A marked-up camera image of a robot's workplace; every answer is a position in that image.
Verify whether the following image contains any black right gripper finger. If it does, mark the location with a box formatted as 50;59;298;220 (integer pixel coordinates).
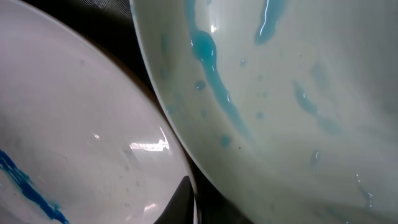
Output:
154;176;194;224

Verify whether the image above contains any white plate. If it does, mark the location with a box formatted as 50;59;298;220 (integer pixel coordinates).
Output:
1;1;190;224
131;0;397;223

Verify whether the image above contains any dark brown serving tray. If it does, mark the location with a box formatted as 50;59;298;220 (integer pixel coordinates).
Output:
25;0;250;224

